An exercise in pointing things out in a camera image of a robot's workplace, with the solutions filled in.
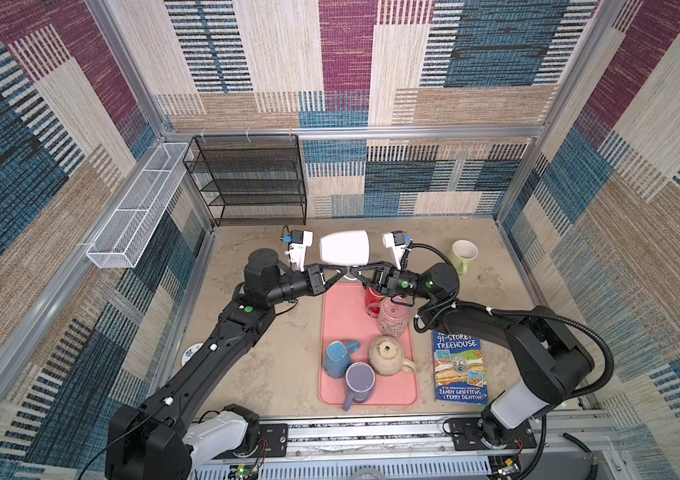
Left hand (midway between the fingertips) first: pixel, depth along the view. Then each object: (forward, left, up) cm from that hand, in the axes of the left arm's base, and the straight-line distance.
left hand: (347, 269), depth 68 cm
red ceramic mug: (+6, -8, -25) cm, 27 cm away
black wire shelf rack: (+49, +33, -12) cm, 60 cm away
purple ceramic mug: (-18, -3, -23) cm, 29 cm away
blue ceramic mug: (-12, +3, -21) cm, 24 cm away
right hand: (0, -1, -2) cm, 3 cm away
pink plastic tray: (+5, +1, -32) cm, 32 cm away
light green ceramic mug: (+24, -40, -25) cm, 53 cm away
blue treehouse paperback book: (-13, -30, -28) cm, 43 cm away
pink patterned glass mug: (-2, -12, -19) cm, 23 cm away
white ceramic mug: (+3, 0, +4) cm, 5 cm away
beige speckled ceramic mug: (-12, -10, -22) cm, 27 cm away
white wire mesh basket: (+11, +52, +2) cm, 54 cm away
